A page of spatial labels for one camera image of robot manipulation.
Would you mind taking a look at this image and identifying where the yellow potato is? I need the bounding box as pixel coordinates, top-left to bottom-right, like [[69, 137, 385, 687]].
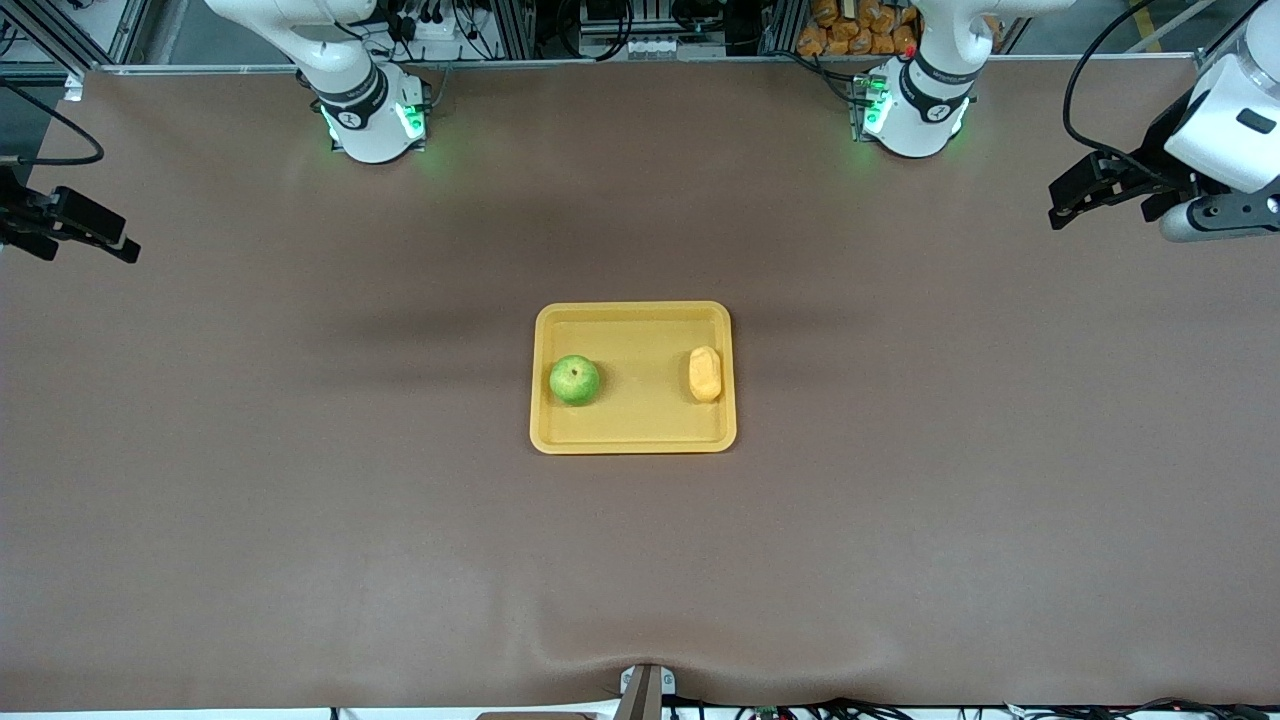
[[688, 346, 723, 403]]

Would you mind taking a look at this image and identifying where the green apple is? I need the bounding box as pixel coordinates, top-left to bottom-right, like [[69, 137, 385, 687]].
[[549, 354, 602, 408]]

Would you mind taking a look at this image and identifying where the yellow plastic tray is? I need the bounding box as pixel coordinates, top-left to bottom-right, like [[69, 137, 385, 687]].
[[529, 301, 738, 456]]

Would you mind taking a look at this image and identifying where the orange packaged goods pile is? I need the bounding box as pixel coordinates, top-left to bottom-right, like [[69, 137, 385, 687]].
[[797, 0, 926, 57]]

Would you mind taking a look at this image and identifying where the white power strip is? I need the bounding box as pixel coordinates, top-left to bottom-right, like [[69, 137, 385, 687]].
[[395, 8, 471, 46]]

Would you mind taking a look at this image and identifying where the brown table mat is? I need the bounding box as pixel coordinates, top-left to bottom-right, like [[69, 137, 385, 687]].
[[0, 55, 1280, 713]]

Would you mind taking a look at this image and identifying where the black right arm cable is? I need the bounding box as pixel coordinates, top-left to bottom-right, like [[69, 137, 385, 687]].
[[0, 75, 107, 167]]

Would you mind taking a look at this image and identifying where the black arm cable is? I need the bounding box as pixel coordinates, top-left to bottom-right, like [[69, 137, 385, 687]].
[[1060, 0, 1201, 189], [0, 75, 107, 167]]

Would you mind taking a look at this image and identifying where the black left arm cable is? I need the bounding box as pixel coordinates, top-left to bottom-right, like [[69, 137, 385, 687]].
[[1060, 0, 1201, 189]]

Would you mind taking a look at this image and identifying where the silver table edge rail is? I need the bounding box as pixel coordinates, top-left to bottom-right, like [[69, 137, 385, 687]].
[[85, 55, 1201, 77]]

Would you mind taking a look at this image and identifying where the brown strap with metal bracket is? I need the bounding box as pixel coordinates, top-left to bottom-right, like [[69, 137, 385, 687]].
[[618, 663, 677, 720]]

